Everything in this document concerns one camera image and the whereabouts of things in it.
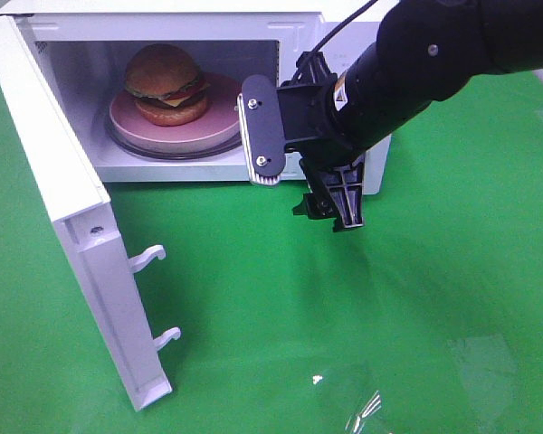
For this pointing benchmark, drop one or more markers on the burger with lettuce and tomato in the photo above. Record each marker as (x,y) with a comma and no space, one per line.
(168,87)

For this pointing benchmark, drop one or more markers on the white microwave oven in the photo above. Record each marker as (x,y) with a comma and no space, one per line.
(84,47)

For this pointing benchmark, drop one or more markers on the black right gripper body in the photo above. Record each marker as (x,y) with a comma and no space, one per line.
(317,119)

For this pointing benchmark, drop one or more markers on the clear tape patch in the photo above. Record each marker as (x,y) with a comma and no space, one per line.
(343,398)

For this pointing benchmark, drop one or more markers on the white microwave door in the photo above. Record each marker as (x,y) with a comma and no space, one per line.
(79,208)

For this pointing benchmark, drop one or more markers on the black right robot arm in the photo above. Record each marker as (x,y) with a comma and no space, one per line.
(424,51)

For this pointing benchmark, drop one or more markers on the glass microwave turntable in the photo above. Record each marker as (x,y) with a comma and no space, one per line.
(213,134)

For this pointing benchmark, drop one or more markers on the green table mat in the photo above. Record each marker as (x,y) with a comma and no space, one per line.
(440,294)

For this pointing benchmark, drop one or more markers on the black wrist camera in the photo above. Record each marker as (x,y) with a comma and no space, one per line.
(261,130)

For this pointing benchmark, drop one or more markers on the pink round plate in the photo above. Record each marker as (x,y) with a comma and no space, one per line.
(222,93)

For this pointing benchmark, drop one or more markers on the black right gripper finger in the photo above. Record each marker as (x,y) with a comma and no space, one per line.
(335,193)
(312,70)

